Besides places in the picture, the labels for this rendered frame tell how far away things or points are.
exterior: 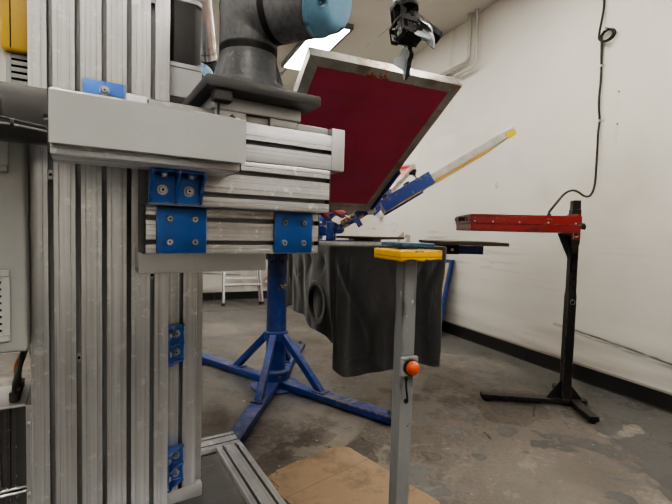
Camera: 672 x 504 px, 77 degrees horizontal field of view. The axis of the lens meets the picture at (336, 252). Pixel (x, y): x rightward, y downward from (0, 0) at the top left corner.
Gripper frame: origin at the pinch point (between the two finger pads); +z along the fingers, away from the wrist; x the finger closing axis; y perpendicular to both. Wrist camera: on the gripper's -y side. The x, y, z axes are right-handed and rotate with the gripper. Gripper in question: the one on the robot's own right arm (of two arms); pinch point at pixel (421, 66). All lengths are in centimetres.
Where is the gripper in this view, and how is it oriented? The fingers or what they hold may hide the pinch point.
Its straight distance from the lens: 139.0
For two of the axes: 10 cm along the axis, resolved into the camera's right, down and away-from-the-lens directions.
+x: 3.9, -2.4, -8.9
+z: 0.9, 9.7, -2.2
